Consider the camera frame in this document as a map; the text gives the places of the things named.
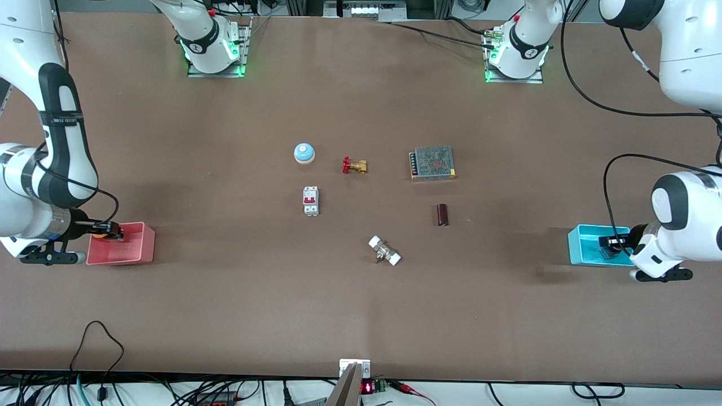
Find pink plastic box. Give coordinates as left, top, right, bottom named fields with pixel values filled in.
left=86, top=222, right=156, bottom=266

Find cyan plastic box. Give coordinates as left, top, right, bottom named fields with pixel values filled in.
left=567, top=224, right=637, bottom=267

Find metal mesh power supply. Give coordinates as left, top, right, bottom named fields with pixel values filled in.
left=409, top=145, right=457, bottom=182

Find silver valve white caps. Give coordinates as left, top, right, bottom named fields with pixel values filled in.
left=368, top=235, right=402, bottom=267

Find red alligator clip lead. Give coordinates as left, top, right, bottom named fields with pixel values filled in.
left=389, top=381, right=438, bottom=406

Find grey control box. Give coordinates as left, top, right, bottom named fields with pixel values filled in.
left=323, top=0, right=408, bottom=22

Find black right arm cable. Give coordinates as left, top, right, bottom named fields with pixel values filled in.
left=35, top=0, right=120, bottom=226

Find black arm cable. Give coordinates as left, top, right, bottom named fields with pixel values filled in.
left=560, top=0, right=722, bottom=251
left=35, top=0, right=120, bottom=226

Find black looped table cable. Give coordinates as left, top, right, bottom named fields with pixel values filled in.
left=69, top=320, right=125, bottom=401

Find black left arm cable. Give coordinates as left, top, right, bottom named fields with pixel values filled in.
left=560, top=0, right=722, bottom=251

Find black cable loop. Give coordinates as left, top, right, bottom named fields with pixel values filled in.
left=571, top=382, right=626, bottom=400

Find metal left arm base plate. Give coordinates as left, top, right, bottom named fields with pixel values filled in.
left=484, top=31, right=544, bottom=85

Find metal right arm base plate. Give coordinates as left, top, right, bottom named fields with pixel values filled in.
left=187, top=21, right=252, bottom=78

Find black base power cable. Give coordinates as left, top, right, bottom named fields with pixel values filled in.
left=389, top=17, right=498, bottom=50

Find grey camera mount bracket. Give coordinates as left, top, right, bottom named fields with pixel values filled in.
left=325, top=359, right=372, bottom=406

